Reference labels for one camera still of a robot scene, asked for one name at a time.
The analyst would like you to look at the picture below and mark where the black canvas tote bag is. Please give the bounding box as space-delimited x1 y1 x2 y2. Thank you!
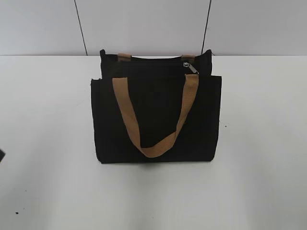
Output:
91 50 222 163

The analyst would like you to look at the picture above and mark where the silver zipper pull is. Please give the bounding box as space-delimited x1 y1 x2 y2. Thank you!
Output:
183 62 199 74

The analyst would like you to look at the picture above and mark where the tan front bag handle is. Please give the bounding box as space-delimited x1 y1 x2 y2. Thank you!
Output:
112 74 199 158

